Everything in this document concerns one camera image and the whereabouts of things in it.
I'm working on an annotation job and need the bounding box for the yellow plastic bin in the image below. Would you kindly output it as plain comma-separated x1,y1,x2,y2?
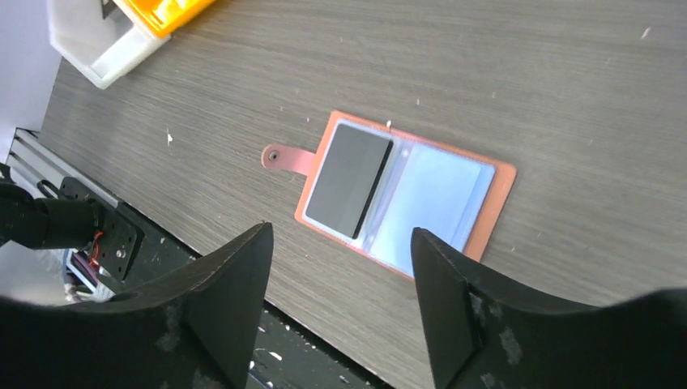
115,0,215,38

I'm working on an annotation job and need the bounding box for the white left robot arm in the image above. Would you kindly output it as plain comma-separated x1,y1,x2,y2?
1,180,105,250

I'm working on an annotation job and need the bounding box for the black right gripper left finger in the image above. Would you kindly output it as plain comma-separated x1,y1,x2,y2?
1,222,274,388

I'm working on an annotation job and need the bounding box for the orange leather card holder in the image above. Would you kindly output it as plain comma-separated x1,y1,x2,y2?
261,111,517,276

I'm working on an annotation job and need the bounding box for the white plastic bin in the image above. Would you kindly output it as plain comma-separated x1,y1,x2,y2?
46,0,170,89

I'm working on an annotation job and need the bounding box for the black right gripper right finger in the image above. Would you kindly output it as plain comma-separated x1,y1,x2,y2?
411,228,686,388

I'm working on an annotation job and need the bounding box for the black card in white bin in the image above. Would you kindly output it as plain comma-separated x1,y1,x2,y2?
100,0,119,19

